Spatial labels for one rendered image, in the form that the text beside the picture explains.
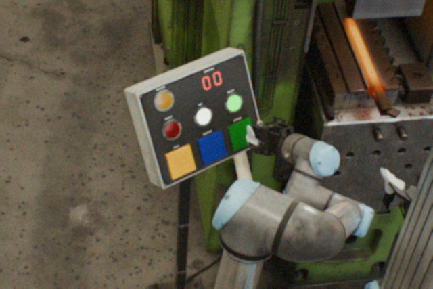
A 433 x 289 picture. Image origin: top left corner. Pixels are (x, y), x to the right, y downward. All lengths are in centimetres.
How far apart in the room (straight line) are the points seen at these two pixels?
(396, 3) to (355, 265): 121
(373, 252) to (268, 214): 160
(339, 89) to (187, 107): 54
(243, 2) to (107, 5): 202
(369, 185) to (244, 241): 122
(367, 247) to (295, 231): 162
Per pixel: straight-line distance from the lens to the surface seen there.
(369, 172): 276
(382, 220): 301
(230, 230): 165
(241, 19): 244
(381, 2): 234
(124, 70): 398
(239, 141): 233
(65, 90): 390
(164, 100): 219
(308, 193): 201
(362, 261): 320
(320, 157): 199
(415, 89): 262
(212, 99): 227
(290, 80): 265
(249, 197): 162
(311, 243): 161
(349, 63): 263
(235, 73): 229
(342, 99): 256
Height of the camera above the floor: 271
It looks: 47 degrees down
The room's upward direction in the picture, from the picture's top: 5 degrees clockwise
